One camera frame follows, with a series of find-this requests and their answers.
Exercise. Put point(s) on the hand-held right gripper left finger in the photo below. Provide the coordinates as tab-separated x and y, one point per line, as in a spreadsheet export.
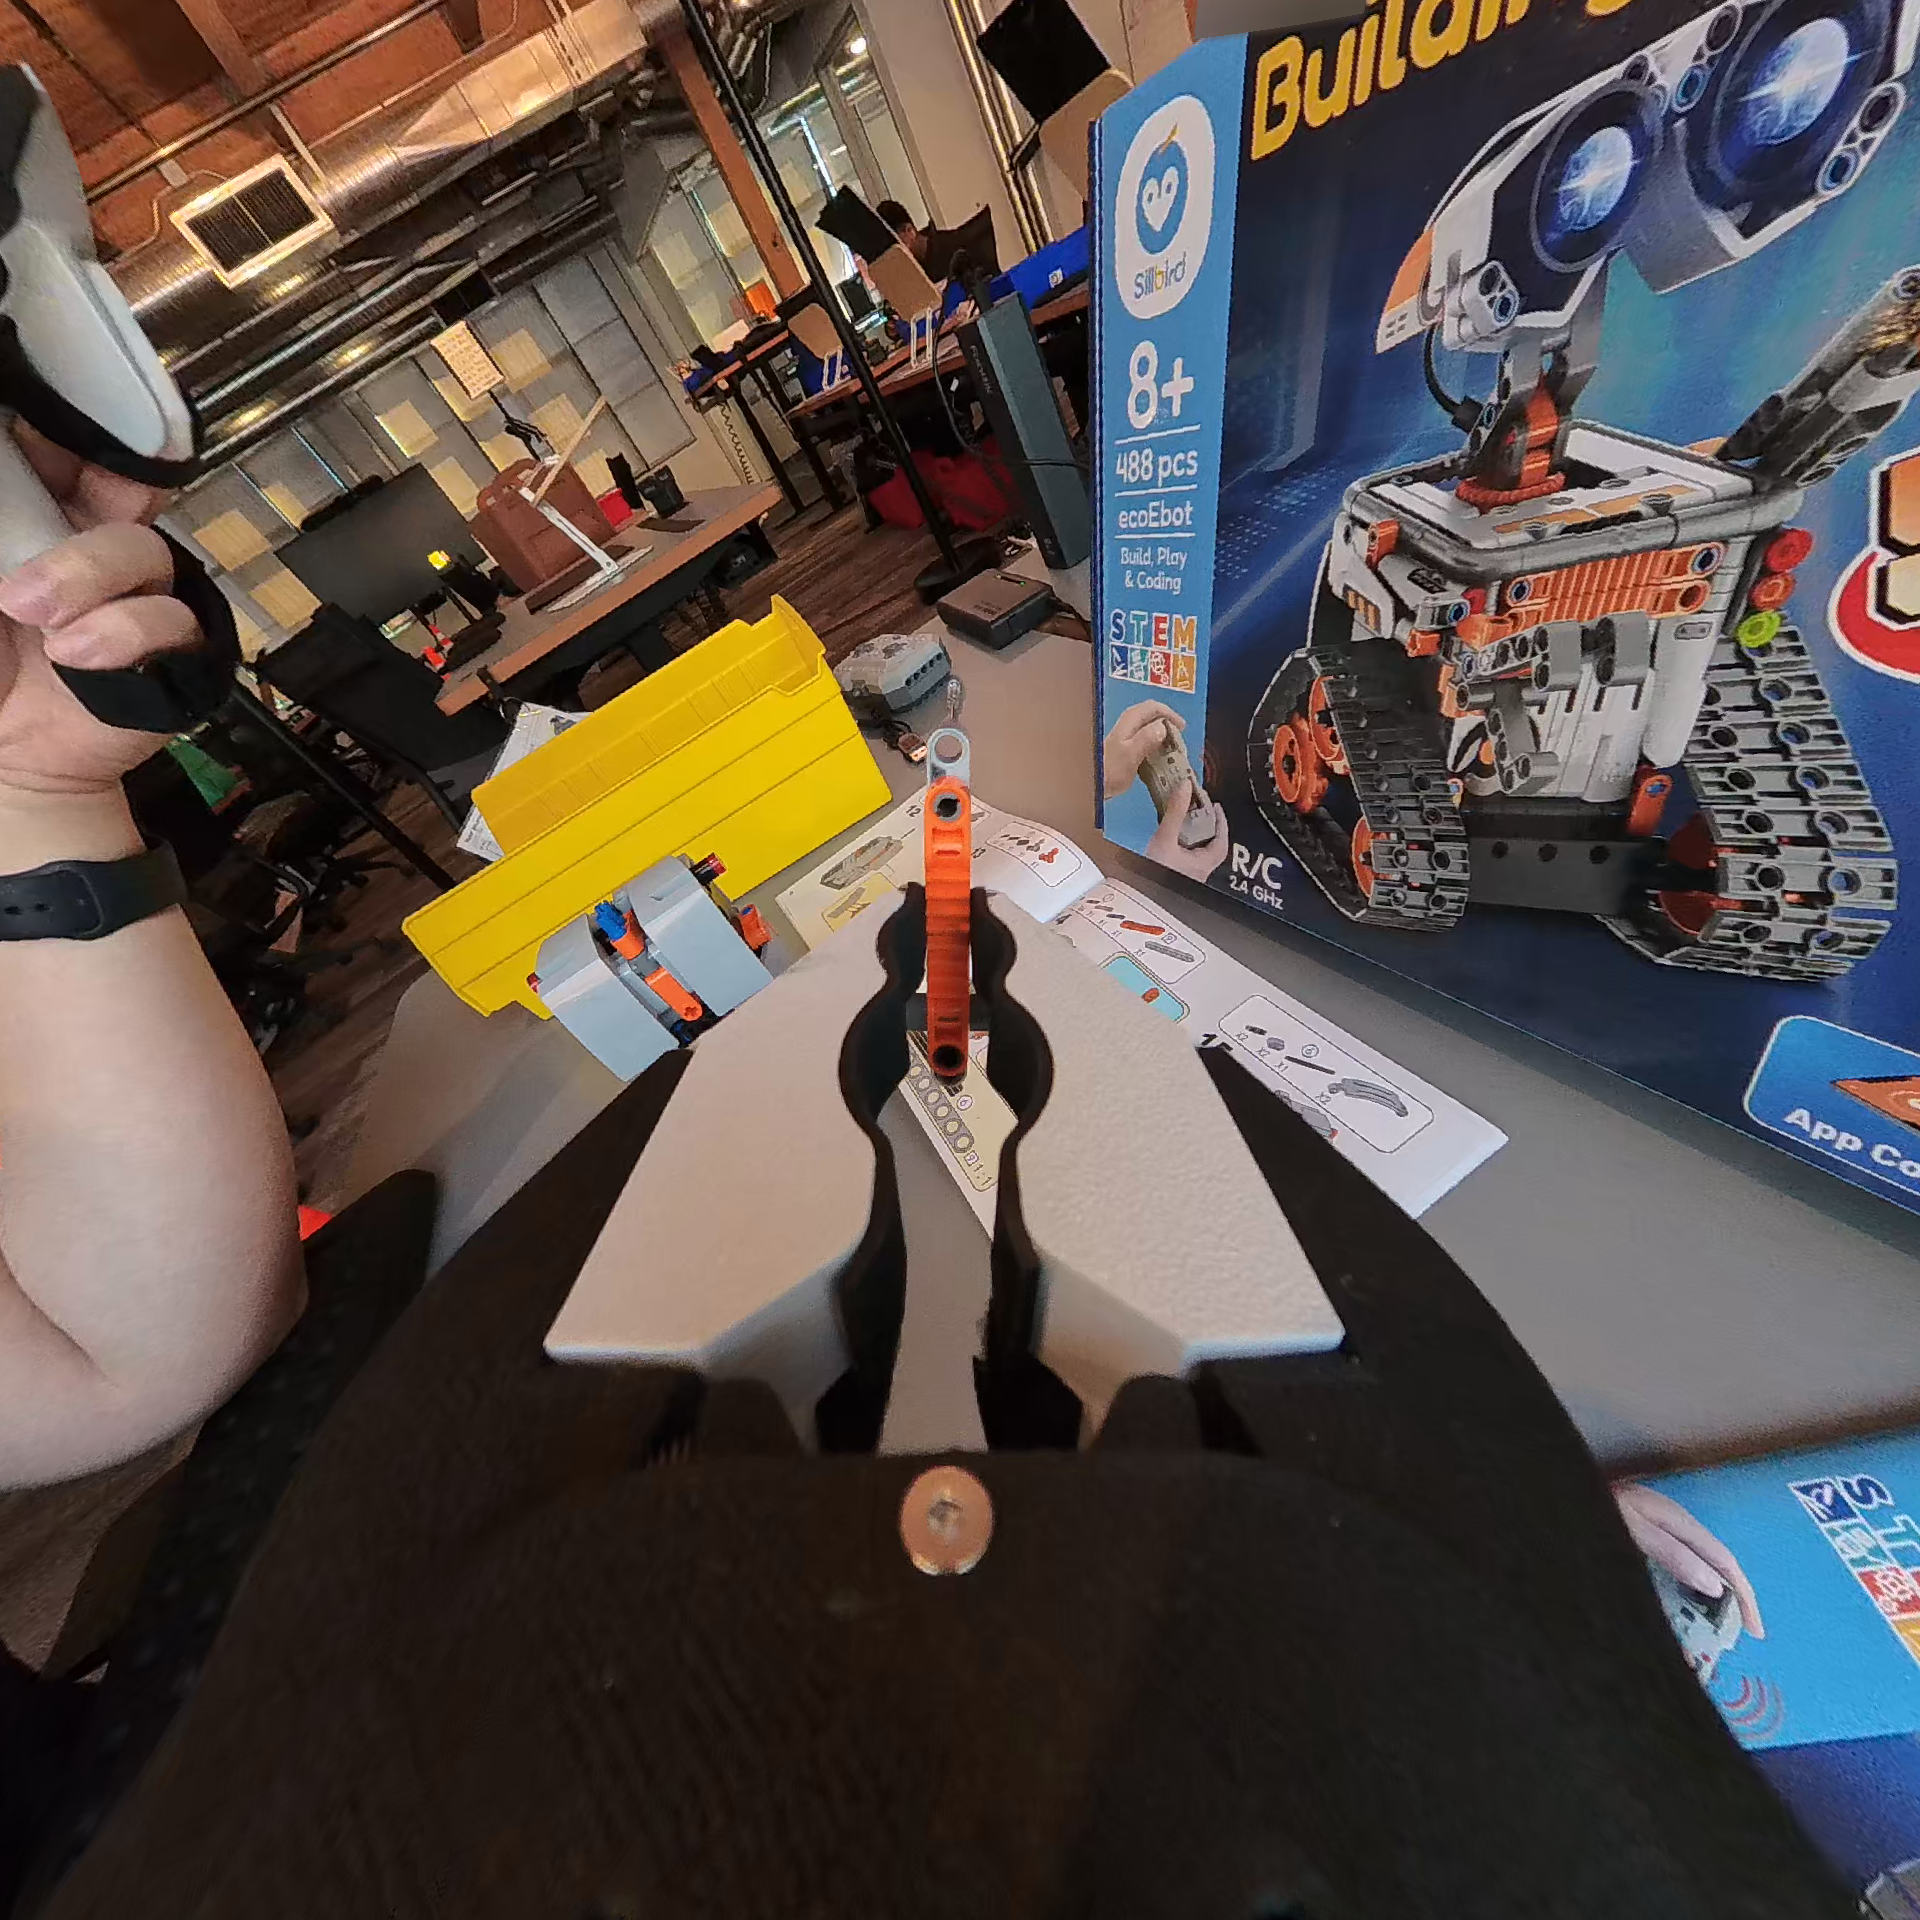
720	1200

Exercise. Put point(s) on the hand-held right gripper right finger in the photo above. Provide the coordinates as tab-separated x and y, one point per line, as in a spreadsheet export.
1170	1200

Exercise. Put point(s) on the grey toy robot assembly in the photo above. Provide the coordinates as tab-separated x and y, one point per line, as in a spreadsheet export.
601	975

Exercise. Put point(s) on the orange and grey toy beam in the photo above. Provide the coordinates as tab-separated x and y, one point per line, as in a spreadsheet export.
945	931

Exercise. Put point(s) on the person's left forearm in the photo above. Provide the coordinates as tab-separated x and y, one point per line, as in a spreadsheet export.
135	1200

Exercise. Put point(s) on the grey desk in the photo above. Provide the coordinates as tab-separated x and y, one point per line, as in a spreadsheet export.
1650	1291

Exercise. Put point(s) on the brown office desk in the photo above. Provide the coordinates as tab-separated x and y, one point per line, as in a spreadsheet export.
675	549

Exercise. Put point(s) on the person's left hand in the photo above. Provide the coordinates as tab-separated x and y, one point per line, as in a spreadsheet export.
91	772

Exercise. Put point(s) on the white instruction booklet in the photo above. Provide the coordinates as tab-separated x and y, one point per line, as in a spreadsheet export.
1274	1050

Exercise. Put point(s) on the white air vent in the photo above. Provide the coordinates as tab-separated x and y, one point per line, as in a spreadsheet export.
252	222

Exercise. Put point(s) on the black computer monitor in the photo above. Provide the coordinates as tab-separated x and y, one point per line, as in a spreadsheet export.
375	549

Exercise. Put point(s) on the yellow plastic bin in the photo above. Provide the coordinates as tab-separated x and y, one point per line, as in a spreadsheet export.
675	781

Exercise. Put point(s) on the black office chair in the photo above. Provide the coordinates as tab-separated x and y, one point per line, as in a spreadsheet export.
361	704

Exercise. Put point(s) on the brown bag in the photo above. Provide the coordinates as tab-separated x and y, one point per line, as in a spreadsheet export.
524	532

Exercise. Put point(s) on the white paper sheet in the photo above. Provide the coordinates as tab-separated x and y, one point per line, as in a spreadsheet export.
519	751

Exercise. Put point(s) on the black pole stand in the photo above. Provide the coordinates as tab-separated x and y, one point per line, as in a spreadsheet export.
841	330
361	810

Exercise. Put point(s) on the grey toy battery box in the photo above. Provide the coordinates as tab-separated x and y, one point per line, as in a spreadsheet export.
893	669

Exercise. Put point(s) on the black wrist watch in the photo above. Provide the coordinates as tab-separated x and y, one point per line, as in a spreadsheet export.
91	892

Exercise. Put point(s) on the black power adapter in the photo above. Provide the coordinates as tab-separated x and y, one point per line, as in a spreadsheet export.
993	609

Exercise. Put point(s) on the red fabric bag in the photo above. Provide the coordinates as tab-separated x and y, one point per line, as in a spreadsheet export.
945	488

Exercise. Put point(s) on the dark computer tower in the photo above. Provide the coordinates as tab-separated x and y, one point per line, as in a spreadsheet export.
1035	434

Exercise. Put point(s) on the wooden document stand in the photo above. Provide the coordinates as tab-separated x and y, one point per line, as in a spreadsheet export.
1050	61
870	249

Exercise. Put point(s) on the blue robot kit box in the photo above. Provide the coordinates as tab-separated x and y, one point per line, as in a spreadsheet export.
1501	375

